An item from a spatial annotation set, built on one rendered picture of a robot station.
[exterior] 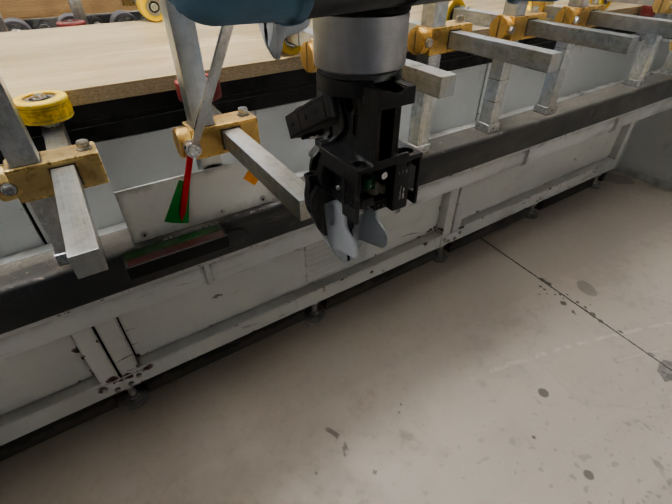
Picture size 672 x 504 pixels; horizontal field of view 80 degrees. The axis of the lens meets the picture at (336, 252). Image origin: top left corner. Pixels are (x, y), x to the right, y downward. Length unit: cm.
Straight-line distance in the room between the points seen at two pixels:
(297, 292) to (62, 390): 70
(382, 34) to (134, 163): 71
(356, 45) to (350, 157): 9
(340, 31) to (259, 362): 120
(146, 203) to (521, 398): 117
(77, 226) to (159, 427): 91
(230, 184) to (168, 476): 82
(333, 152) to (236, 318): 101
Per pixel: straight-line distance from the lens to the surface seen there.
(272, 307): 134
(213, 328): 131
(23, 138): 69
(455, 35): 95
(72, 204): 59
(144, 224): 75
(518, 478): 130
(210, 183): 75
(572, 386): 153
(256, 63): 97
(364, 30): 32
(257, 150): 64
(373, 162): 34
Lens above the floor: 112
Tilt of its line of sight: 38 degrees down
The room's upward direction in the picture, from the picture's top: straight up
